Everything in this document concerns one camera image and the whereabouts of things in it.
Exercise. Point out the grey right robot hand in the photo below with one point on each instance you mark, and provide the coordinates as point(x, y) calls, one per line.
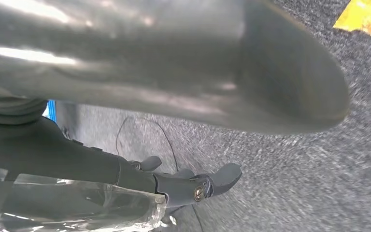
point(140, 57)

